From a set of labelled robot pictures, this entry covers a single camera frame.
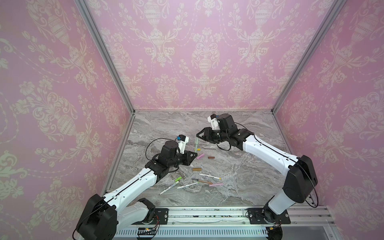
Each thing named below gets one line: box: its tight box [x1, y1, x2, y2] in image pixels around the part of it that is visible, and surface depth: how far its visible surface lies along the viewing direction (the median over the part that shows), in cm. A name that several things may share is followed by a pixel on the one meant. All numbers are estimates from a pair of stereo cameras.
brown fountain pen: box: [191, 178, 213, 185], surface depth 87 cm
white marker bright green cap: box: [158, 176, 183, 195], surface depth 87 cm
